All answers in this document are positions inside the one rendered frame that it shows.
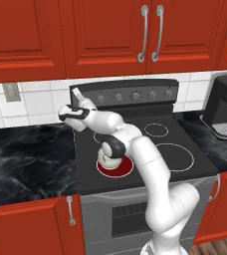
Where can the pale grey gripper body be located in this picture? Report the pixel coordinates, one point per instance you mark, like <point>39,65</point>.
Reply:
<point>84,102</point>

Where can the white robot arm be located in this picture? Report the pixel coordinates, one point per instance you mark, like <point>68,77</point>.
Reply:
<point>155,179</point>

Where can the white kettle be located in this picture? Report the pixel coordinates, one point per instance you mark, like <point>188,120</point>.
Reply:
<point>108,162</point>

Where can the grey stove knob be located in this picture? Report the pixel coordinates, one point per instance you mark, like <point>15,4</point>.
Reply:
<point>169,93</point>
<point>101,98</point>
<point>152,95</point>
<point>118,97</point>
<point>136,96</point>

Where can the black and grey stove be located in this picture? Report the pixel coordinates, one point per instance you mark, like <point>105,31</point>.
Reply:
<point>185,156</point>

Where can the grey oven door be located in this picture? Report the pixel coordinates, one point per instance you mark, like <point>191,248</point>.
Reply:
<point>99,225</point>

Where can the red base cupboard door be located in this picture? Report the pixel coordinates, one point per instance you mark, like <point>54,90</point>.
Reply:
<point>26,229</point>
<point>226,205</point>

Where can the black coffee machine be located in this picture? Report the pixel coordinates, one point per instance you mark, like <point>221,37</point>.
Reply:
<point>225,103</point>

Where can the grey wall socket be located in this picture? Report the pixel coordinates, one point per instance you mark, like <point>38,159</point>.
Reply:
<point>11,92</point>

